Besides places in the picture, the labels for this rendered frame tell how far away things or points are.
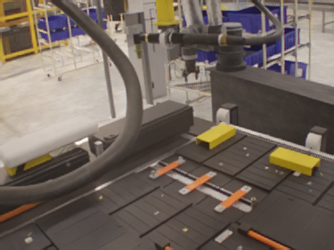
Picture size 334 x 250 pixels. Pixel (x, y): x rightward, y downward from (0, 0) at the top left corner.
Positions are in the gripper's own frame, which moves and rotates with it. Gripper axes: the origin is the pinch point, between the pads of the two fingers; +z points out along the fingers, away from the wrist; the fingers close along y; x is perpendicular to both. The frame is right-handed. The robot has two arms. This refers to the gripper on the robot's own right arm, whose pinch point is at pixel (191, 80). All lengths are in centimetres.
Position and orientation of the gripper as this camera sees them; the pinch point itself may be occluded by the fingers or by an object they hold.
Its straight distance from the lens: 256.9
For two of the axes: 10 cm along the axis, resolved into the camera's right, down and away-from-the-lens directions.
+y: 8.2, -2.9, 4.9
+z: 0.9, 9.2, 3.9
